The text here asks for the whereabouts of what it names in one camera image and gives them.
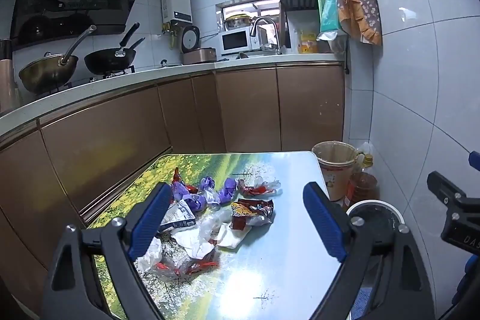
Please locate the white tissue piece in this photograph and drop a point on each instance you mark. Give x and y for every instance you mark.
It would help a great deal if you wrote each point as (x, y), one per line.
(228, 238)

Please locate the beige lined waste basket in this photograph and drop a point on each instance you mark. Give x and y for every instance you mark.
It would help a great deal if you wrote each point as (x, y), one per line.
(337, 160)

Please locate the right blue white gloved hand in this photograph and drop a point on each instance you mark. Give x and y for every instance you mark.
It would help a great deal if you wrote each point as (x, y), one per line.
(466, 280)

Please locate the purple wrapper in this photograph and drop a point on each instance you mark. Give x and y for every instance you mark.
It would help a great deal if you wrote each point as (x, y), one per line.
(228, 191)
(197, 203)
(207, 189)

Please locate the white microwave oven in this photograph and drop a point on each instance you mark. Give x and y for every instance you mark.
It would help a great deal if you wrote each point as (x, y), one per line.
(238, 40)

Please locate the brass wok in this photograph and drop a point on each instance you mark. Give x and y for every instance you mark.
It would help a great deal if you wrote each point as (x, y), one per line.
(52, 70)

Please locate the glass pot on microwave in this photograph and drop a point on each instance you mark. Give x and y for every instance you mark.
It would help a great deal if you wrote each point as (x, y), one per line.
(237, 20)

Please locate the teal plastic bag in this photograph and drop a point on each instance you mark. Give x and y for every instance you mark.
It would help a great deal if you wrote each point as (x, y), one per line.
(329, 20)

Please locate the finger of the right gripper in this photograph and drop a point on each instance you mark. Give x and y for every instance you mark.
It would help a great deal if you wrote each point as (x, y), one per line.
(443, 189)
(474, 160)

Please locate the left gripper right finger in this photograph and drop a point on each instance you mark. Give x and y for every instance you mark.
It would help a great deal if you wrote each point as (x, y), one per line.
(350, 241)

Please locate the black frying pan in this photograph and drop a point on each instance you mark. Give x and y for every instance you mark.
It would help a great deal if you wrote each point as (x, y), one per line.
(108, 61)

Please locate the yellow juice carton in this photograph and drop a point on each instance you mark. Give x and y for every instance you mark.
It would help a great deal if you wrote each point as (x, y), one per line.
(307, 43)

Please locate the white round trash bin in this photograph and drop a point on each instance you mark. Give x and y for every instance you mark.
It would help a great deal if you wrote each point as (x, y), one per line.
(382, 219)

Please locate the blue white snack bag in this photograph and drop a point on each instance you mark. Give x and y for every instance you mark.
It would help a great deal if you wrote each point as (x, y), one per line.
(178, 215)

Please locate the cooking oil bottle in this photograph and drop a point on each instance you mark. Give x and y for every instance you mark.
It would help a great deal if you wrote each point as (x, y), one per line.
(362, 184)

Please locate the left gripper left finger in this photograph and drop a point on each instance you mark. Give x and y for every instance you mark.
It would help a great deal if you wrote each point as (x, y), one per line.
(73, 289)

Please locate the brown chip bag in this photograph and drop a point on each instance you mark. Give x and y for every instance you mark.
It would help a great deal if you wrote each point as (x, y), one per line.
(251, 213)

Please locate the red snack wrapper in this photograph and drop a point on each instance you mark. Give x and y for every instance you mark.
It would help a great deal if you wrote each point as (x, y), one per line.
(177, 179)

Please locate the chrome kitchen faucet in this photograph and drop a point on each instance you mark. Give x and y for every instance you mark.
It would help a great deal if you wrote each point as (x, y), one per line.
(260, 30)

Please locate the clear plastic bag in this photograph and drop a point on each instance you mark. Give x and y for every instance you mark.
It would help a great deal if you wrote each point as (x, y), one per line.
(213, 227)

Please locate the white water heater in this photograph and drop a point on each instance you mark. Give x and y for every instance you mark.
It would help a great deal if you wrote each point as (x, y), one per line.
(176, 11)

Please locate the white paper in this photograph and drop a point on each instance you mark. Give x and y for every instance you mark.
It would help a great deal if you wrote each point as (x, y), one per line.
(189, 239)

